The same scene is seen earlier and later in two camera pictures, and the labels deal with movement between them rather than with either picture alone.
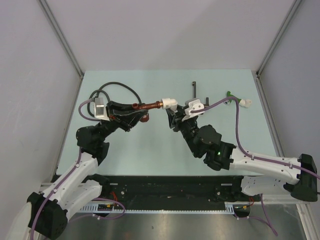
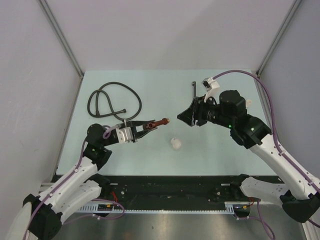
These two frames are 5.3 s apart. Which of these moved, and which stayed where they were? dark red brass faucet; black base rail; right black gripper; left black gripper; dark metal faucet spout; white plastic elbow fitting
Moved: right black gripper; dark red brass faucet; left black gripper; white plastic elbow fitting
Stayed: dark metal faucet spout; black base rail
